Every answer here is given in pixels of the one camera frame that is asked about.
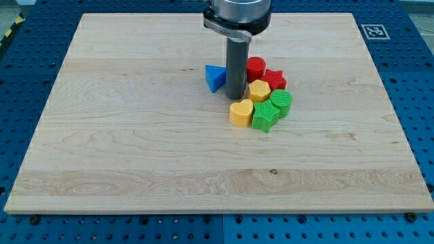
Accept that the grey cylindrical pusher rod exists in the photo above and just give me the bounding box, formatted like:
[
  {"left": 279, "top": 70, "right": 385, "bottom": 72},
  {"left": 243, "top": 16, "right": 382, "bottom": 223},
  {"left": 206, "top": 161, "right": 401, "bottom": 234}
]
[{"left": 226, "top": 37, "right": 250, "bottom": 100}]

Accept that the yellow hexagon block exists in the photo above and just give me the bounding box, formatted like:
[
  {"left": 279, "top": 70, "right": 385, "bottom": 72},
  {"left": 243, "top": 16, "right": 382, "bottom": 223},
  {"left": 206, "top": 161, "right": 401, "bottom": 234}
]
[{"left": 248, "top": 79, "right": 271, "bottom": 102}]

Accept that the green cylinder block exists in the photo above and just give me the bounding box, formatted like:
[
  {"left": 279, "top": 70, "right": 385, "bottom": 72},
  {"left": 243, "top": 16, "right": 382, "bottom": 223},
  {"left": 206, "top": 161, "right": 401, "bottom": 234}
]
[{"left": 270, "top": 89, "right": 293, "bottom": 119}]

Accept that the wooden board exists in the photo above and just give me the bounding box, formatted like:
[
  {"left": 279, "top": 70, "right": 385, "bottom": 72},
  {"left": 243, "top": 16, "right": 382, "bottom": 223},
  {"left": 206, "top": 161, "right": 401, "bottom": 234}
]
[{"left": 5, "top": 13, "right": 433, "bottom": 214}]

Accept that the red cylinder block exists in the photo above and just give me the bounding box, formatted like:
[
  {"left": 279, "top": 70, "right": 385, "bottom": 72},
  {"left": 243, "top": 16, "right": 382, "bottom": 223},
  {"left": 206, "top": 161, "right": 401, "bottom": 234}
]
[{"left": 246, "top": 56, "right": 266, "bottom": 83}]

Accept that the blue triangle block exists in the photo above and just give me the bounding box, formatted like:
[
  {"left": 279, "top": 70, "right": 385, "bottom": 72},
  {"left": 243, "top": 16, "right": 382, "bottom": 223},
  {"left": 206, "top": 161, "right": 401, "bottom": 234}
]
[{"left": 205, "top": 65, "right": 226, "bottom": 93}]

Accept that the red star block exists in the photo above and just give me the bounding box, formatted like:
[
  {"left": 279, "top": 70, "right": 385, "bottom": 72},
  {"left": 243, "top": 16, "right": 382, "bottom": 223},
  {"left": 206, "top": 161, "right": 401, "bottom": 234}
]
[{"left": 260, "top": 69, "right": 287, "bottom": 92}]

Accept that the yellow heart block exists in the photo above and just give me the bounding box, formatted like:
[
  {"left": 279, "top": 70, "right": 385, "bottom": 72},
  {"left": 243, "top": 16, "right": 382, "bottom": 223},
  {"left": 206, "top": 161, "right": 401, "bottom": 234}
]
[{"left": 229, "top": 99, "right": 254, "bottom": 127}]

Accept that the green star block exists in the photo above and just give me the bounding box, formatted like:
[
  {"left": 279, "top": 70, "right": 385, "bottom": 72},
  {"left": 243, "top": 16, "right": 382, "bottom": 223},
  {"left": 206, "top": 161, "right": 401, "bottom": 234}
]
[{"left": 252, "top": 100, "right": 280, "bottom": 133}]

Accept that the white fiducial marker tag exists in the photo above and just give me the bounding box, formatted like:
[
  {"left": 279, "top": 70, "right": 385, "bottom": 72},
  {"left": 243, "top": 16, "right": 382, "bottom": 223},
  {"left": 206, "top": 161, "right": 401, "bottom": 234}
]
[{"left": 361, "top": 24, "right": 390, "bottom": 40}]

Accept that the black screw front right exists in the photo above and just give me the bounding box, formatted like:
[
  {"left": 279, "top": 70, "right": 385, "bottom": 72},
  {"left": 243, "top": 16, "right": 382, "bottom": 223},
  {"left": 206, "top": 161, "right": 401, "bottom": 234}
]
[{"left": 405, "top": 212, "right": 418, "bottom": 223}]

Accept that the black screw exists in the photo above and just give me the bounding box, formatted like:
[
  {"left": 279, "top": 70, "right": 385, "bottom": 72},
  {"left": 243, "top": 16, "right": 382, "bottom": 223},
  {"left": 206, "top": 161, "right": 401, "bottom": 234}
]
[
  {"left": 405, "top": 212, "right": 418, "bottom": 223},
  {"left": 28, "top": 215, "right": 41, "bottom": 226}
]

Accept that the black screw front left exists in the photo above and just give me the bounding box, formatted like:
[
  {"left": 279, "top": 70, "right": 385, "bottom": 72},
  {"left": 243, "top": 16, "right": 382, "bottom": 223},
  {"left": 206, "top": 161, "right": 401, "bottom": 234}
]
[{"left": 28, "top": 215, "right": 41, "bottom": 226}]

